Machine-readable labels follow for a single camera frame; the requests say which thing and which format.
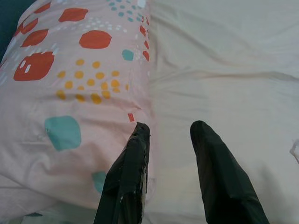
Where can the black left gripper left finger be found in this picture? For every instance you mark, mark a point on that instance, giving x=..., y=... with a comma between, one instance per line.
x=126, y=177

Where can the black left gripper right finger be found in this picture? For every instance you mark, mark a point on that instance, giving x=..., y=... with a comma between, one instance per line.
x=219, y=177

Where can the pink patterned pillow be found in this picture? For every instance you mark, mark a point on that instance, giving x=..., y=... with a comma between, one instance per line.
x=70, y=93

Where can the beige sheeted mattress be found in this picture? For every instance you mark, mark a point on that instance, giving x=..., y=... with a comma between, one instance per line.
x=222, y=81

